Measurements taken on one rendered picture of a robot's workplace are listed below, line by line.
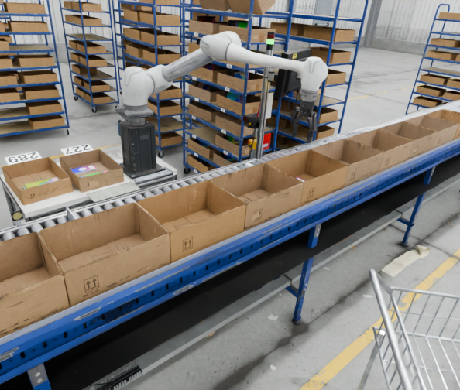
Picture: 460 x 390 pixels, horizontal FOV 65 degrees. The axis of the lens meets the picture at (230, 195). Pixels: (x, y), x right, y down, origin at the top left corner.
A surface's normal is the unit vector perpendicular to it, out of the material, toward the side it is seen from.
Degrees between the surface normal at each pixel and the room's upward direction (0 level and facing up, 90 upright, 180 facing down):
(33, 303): 91
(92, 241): 89
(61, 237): 90
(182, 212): 89
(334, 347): 0
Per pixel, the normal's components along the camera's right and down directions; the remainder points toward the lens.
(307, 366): 0.06, -0.87
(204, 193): 0.62, 0.41
